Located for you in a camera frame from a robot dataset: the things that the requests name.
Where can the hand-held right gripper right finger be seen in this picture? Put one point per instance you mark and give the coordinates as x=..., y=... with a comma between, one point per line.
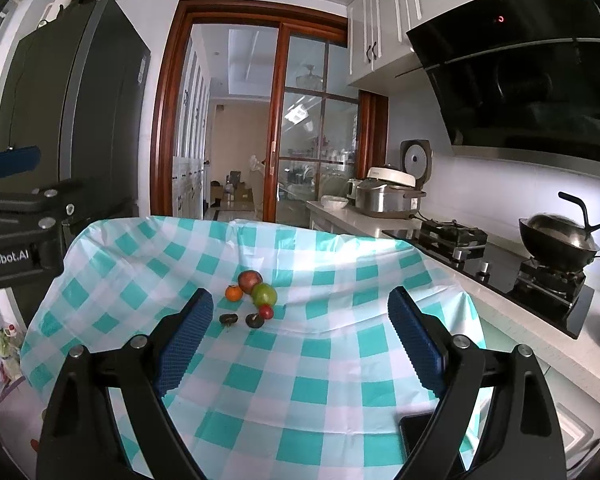
x=420, y=345

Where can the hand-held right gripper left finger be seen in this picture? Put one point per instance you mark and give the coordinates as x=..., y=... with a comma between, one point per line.
x=187, y=340

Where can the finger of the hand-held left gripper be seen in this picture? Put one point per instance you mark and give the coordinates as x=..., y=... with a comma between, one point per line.
x=15, y=161
x=35, y=202

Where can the dark brown round fruit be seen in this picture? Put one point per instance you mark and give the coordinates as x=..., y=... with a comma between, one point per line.
x=254, y=320
x=228, y=319

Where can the orange tangerine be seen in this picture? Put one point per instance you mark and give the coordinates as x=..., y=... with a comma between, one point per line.
x=233, y=293

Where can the red cherry tomato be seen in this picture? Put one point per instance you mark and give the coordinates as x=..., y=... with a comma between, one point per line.
x=266, y=311

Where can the red apple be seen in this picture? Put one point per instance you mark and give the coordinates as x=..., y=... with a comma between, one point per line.
x=250, y=281

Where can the green apple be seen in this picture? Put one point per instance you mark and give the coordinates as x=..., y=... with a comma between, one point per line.
x=264, y=295

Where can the clear jug with red cap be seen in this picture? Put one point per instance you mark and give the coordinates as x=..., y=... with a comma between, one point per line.
x=10, y=342

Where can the black refrigerator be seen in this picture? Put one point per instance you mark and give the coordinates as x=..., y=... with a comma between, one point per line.
x=80, y=110

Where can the black gas stove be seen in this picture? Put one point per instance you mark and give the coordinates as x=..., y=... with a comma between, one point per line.
x=500, y=270

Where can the teal white checked tablecloth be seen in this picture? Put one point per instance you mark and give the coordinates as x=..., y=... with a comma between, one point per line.
x=305, y=385

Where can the silver white pressure cooker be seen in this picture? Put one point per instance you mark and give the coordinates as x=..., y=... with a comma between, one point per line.
x=387, y=195

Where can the white kettle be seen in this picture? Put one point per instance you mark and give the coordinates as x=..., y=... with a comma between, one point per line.
x=55, y=7

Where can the white bowl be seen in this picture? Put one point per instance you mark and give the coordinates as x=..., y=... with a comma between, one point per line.
x=334, y=202

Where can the small cream cooker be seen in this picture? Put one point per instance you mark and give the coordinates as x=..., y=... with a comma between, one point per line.
x=352, y=189

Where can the white foam box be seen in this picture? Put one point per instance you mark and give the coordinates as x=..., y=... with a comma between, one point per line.
x=575, y=430

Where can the white rice cooker open lid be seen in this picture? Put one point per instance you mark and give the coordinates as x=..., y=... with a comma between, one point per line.
x=416, y=157

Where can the wooden glass sliding door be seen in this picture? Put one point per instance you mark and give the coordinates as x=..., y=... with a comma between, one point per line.
x=275, y=110

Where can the black range hood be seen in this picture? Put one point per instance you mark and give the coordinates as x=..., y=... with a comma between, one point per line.
x=530, y=85

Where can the white wall cabinets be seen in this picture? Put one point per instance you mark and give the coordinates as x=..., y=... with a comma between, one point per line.
x=380, y=20

